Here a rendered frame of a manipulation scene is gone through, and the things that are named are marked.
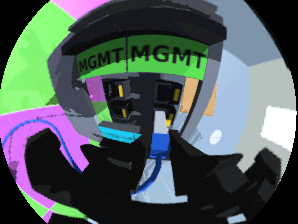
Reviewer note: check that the blue ethernet cable with plug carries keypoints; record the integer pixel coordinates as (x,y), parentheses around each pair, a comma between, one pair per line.
(160,145)

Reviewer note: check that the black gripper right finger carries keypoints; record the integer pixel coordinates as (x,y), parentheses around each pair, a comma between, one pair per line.
(190,167)

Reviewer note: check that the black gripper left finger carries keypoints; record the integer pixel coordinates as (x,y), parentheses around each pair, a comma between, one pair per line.
(128,162)

